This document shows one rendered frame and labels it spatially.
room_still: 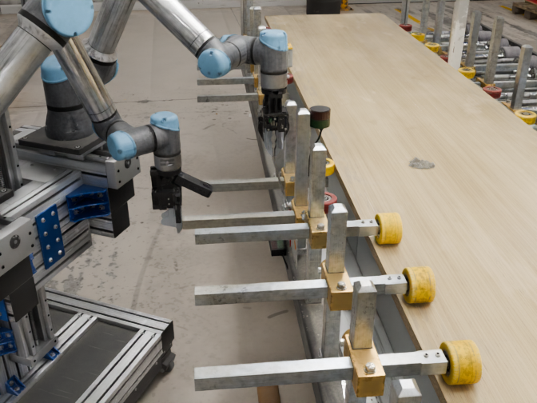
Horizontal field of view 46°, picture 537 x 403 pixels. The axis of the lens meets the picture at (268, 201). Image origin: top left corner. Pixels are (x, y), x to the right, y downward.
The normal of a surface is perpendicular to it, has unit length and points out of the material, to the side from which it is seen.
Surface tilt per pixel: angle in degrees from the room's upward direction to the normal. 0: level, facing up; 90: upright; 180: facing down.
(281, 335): 0
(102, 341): 0
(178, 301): 0
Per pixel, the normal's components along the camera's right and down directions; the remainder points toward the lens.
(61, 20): 0.68, 0.26
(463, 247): 0.00, -0.88
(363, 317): 0.10, 0.47
